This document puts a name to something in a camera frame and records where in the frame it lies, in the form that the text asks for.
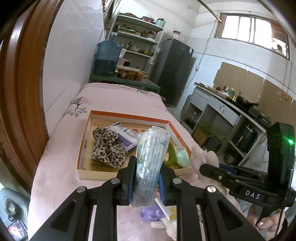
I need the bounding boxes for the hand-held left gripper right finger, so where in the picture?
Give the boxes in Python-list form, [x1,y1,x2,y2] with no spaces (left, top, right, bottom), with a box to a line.
[158,166,265,241]

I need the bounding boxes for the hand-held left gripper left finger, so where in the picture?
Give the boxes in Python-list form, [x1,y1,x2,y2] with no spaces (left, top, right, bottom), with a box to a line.
[30,156,137,241]

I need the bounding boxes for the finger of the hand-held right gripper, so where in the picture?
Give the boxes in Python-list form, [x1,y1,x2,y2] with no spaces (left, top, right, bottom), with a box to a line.
[220,164,269,180]
[199,163,235,188]

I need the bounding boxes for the pale pink plush toy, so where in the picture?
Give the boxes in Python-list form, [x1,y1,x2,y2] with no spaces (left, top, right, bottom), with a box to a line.
[190,145,220,181]

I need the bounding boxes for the large green patterned tissue pack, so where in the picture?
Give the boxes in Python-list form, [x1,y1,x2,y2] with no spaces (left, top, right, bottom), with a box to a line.
[131,126,170,208]

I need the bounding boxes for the green fuzzy ring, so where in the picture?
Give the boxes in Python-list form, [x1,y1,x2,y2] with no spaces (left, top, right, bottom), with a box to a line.
[164,141,182,169]

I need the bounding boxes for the pale green packet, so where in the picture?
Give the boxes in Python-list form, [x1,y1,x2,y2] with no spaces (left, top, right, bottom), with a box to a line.
[174,146,192,168]

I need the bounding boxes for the orange-rimmed cardboard box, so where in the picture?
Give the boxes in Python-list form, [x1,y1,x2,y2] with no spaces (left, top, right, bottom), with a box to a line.
[76,110,201,181]

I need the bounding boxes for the leopard print scrunchie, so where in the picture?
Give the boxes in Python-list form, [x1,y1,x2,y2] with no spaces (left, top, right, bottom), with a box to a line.
[91,127,128,168]

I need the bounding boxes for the purple soft item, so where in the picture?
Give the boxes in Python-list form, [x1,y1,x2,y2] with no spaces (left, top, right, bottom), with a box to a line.
[141,205,167,222]

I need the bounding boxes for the person's right hand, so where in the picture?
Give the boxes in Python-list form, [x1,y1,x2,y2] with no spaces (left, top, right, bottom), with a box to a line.
[246,203,288,240]

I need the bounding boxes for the small dark pot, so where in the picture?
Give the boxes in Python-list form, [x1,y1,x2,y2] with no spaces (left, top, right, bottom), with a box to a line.
[223,153,238,166]

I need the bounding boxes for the yellow and white packet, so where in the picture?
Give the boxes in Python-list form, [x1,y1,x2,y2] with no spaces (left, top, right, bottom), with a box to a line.
[154,198,178,220]

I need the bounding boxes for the dark green pot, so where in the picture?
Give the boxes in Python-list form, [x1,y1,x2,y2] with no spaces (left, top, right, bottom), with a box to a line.
[232,124,258,152]

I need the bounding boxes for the potted green plants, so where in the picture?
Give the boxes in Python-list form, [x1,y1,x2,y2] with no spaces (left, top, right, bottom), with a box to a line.
[193,123,225,153]

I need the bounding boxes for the white plush toy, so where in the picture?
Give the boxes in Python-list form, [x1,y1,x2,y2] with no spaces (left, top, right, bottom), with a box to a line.
[151,217,178,241]

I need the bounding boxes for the blue and white packet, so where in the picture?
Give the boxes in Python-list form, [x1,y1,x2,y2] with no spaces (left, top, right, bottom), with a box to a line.
[109,122,139,152]

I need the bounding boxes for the black gas stove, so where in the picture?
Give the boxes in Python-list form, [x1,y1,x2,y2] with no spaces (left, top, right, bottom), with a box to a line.
[248,107,271,128]

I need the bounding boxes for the grey kitchen counter cabinet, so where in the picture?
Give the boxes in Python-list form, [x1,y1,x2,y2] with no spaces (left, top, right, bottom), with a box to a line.
[181,82,272,166]

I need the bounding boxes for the black wok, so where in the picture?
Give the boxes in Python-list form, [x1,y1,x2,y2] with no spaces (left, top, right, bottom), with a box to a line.
[235,95,259,110]

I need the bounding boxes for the group of condiment bottles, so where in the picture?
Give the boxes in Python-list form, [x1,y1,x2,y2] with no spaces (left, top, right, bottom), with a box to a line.
[216,85,236,100]

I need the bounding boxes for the green low table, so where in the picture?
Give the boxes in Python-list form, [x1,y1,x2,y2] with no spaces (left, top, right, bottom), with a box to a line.
[89,74,161,94]

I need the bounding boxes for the dark grey fridge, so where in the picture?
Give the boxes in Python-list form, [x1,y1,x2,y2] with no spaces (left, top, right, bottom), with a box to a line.
[150,38,195,107]

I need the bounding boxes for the row of amber jars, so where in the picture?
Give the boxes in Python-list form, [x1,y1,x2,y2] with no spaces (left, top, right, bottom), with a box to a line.
[117,66,145,81]

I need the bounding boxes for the smartphone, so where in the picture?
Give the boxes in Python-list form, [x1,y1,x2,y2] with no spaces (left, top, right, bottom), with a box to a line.
[7,219,26,237]

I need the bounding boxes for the pale blue appliance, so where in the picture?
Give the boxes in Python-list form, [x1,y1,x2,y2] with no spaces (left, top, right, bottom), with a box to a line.
[0,188,28,239]

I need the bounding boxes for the blue water jug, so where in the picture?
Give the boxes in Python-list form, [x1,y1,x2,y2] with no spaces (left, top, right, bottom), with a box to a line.
[92,35,123,77]

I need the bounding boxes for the barred window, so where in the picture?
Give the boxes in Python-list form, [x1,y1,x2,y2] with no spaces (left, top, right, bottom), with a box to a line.
[214,11,290,59]

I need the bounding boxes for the white metal shelf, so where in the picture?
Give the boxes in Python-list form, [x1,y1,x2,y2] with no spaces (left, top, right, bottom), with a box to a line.
[109,13,166,77]

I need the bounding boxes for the cardboard wall panel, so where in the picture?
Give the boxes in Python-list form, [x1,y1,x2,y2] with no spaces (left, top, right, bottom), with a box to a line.
[213,62,247,90]
[242,71,264,102]
[259,79,289,123]

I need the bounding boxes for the brown wooden frame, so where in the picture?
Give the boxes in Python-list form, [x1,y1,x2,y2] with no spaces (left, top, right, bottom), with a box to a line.
[0,0,62,193]

